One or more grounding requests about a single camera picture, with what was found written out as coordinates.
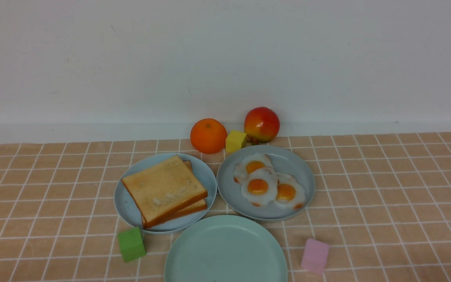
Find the fried egg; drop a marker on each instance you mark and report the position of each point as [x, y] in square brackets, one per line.
[260, 187]
[249, 164]
[290, 194]

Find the toast slice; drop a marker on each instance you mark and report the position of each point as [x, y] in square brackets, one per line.
[163, 188]
[198, 206]

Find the yellow cube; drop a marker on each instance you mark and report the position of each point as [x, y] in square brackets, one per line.
[235, 141]

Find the orange fruit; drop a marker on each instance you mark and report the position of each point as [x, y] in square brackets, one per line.
[208, 136]

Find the light blue plate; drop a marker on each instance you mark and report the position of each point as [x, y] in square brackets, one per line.
[131, 207]

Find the red yellow apple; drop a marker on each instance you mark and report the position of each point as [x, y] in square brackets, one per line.
[261, 125]

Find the grey-blue plate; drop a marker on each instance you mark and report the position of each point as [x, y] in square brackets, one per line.
[283, 161]

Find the mint green plate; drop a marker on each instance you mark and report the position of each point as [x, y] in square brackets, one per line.
[226, 248]

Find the green cube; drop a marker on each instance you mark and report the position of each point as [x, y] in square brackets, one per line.
[131, 244]

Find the pink cube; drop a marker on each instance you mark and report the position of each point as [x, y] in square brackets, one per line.
[315, 256]

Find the checkered orange tablecloth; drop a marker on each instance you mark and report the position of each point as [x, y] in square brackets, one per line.
[382, 203]

